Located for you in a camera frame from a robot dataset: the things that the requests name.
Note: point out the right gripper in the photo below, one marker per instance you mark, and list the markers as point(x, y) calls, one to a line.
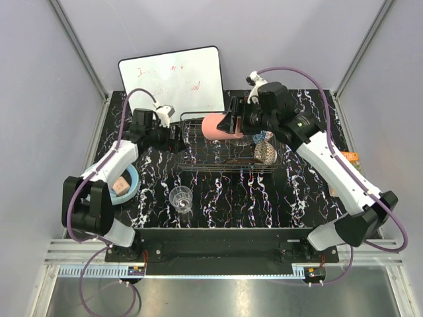
point(238, 105)

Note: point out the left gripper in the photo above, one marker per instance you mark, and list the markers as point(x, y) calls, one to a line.
point(174, 145)

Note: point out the clear glass plate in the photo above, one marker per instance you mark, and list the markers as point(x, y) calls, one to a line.
point(245, 141)

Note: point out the blue patterned bowl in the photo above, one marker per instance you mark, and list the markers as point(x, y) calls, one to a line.
point(262, 136)

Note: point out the red floral plate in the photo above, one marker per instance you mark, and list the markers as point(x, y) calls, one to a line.
point(242, 161)

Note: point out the red patterned white bowl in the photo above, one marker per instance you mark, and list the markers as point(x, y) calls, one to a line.
point(265, 153)

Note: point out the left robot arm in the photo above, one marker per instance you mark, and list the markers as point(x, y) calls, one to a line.
point(86, 203)

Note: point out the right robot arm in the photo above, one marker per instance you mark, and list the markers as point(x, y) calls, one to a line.
point(367, 207)

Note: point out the whiteboard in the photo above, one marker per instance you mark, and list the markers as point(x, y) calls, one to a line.
point(188, 80)

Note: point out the clear glass cup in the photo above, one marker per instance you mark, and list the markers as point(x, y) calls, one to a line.
point(181, 199)

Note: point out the pink dice cube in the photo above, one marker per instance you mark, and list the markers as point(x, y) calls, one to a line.
point(121, 186)

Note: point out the light blue headphones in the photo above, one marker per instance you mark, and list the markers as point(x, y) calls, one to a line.
point(102, 178)

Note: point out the orange green book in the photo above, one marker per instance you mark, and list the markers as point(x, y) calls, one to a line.
point(354, 159)

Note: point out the wire dish rack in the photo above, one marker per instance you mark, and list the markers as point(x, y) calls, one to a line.
point(204, 155)

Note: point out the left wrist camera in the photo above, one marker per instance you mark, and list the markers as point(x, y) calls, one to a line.
point(164, 114)

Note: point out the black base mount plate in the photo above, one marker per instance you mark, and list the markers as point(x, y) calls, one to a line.
point(221, 252)

